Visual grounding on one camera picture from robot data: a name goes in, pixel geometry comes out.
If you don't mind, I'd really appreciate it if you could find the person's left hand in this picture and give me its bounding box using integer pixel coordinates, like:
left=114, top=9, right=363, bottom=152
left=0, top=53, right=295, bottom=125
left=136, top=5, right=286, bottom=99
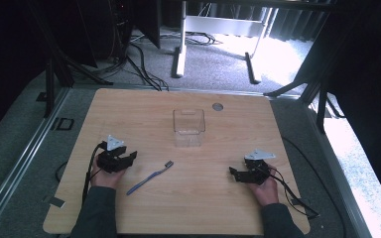
left=90, top=158, right=127, bottom=190

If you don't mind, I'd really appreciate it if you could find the bundle of black floor cables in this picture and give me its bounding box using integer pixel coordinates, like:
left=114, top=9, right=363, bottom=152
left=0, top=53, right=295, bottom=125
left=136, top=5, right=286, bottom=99
left=98, top=31, right=224, bottom=92

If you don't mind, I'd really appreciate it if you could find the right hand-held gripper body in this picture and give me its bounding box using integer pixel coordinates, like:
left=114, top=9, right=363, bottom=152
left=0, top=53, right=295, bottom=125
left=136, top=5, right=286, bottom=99
left=241, top=148, right=277, bottom=185

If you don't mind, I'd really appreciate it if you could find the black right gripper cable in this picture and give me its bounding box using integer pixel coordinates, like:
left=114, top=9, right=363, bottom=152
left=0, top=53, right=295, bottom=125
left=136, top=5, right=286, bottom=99
left=265, top=165, right=321, bottom=220

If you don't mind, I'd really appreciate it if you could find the black rectangular floor bracket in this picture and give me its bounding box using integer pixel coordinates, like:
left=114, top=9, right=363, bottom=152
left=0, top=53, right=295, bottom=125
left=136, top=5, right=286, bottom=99
left=51, top=116, right=75, bottom=132

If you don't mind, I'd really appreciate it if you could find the person's right hand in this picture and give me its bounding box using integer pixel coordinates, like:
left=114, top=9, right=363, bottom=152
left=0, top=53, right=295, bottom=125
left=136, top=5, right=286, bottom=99
left=247, top=164, right=280, bottom=207

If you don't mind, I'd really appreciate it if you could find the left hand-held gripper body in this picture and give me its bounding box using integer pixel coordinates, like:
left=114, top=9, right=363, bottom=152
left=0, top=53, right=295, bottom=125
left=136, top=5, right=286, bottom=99
left=96, top=134, right=134, bottom=174

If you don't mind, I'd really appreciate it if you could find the blue toothbrush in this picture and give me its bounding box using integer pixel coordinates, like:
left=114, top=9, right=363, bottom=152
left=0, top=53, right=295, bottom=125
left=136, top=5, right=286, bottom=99
left=126, top=160, right=175, bottom=196

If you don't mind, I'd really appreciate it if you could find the grey tape strip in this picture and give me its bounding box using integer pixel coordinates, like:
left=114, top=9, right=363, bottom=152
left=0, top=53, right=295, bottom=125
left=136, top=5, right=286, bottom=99
left=43, top=194, right=66, bottom=209

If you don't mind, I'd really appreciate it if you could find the white desk frame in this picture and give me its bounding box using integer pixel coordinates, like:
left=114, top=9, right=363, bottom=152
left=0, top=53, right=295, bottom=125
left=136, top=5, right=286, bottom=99
left=170, top=0, right=274, bottom=85

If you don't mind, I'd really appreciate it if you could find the thin black floor cable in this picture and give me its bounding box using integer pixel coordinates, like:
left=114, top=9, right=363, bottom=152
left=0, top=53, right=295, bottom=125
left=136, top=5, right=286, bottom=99
left=281, top=136, right=347, bottom=238

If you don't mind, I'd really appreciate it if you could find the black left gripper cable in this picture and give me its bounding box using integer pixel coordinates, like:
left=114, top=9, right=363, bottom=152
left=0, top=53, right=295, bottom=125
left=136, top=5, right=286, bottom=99
left=80, top=142, right=108, bottom=206

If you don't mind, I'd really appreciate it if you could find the clear plastic container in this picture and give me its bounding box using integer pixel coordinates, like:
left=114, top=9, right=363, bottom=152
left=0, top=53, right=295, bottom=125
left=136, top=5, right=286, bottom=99
left=172, top=108, right=207, bottom=149

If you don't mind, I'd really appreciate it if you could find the black metal stand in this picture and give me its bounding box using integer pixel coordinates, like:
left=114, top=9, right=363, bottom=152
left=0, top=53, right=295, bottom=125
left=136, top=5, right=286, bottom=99
left=26, top=0, right=114, bottom=119
left=263, top=13, right=346, bottom=134

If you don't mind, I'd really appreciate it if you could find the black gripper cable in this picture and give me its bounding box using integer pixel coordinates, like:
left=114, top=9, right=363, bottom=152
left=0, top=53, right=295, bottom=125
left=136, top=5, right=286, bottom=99
left=80, top=142, right=108, bottom=206
left=265, top=165, right=321, bottom=220

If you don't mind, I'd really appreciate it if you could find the grey metal floor rail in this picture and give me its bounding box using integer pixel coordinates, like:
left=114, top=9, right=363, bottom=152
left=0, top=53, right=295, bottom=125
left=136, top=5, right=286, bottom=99
left=0, top=86, right=71, bottom=229

